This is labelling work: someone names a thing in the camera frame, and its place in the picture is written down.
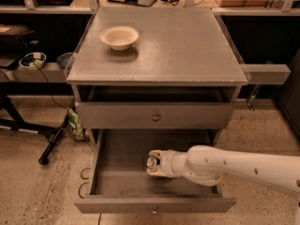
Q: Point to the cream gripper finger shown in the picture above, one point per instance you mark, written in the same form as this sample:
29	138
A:
156	153
155	172

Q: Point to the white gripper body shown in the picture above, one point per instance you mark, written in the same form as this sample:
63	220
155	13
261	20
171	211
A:
169	163

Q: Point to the blue pepsi can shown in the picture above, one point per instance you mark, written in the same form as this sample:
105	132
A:
152	162

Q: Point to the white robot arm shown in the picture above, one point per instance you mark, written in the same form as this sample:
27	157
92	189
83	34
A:
205	165

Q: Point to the open grey middle drawer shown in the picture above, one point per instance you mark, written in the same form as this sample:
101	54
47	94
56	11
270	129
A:
119	182

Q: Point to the closed grey top drawer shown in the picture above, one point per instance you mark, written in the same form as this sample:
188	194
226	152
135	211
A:
156	115

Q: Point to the grey drawer cabinet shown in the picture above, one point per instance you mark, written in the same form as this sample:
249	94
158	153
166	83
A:
181	55

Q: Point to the green chip bag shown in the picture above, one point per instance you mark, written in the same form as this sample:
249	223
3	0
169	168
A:
75	126

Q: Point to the white paper bowl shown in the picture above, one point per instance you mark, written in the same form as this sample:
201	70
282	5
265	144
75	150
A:
119	38

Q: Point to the dark round bowl on shelf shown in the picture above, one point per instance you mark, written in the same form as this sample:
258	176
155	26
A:
64	59

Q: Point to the blue white bowl on shelf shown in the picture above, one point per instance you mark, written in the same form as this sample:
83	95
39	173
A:
33	60

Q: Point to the black bag on shelf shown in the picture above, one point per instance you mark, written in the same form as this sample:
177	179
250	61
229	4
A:
16	38

